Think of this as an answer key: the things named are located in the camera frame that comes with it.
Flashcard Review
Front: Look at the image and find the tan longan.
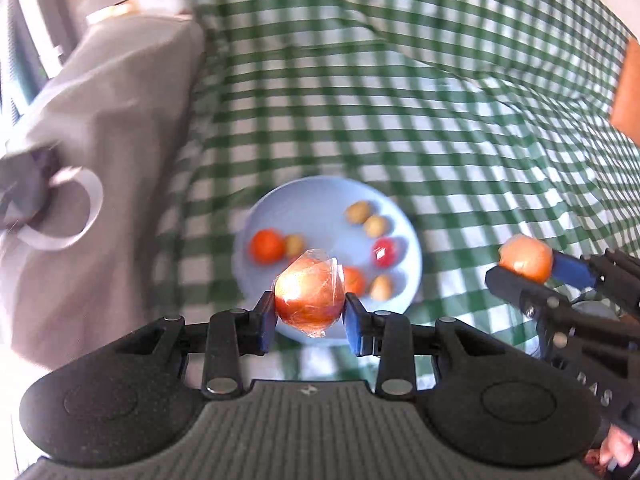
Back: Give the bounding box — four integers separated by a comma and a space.
369, 274, 394, 302
345, 200, 372, 224
283, 234, 307, 259
362, 214, 390, 240

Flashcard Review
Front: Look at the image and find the lone orange tangerine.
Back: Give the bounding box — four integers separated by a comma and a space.
248, 229, 285, 266

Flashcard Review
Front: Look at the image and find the person right hand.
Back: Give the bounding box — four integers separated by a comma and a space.
584, 425, 639, 478

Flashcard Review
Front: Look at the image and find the red wrapped fruit right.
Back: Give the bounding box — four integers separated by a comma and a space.
372, 237, 399, 269

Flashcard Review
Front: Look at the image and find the tan longan front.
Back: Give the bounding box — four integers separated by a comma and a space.
283, 234, 307, 259

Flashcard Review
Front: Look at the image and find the light blue plate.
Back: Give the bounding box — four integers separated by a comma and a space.
232, 176, 423, 313

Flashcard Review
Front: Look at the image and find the tan longan back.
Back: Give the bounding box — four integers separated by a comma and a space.
345, 200, 372, 224

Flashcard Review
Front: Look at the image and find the orange brown cushion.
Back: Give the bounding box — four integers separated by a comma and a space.
610, 37, 640, 145

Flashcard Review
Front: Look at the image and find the green white checkered cloth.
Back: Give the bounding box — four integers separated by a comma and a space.
150, 0, 640, 391

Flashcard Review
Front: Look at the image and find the grey covered armrest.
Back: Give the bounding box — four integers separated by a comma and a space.
1, 0, 205, 370

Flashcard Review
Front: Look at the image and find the white cord loop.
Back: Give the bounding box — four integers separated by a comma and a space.
16, 166, 106, 252

